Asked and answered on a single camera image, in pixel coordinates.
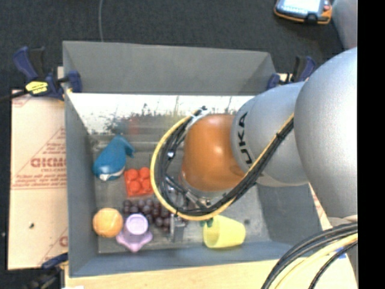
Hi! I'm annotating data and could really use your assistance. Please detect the dark purple toy grapes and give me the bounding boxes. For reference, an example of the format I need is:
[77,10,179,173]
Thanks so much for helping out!
[122,199,188,234]

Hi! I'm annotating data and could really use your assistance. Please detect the lilac cup with star base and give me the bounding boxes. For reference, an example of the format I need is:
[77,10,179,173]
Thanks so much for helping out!
[115,213,153,253]

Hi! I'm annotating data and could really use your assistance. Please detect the yellow plastic cup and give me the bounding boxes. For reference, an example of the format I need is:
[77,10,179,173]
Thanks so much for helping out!
[202,214,247,249]

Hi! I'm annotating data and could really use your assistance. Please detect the orange-red studded toy block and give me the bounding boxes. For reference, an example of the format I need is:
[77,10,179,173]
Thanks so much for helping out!
[123,167,155,198]

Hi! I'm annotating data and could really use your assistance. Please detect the orange ball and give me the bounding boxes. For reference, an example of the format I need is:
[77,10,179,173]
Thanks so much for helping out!
[92,207,125,238]

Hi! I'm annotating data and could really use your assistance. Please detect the blue toy animal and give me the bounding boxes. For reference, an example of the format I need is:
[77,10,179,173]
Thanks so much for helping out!
[91,134,136,182]

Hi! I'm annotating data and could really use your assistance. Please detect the grey metal bin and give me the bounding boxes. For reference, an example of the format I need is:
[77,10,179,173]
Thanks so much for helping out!
[62,40,324,278]

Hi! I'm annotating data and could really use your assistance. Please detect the brown cardboard board red print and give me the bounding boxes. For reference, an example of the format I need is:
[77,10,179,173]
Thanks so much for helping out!
[7,66,69,270]

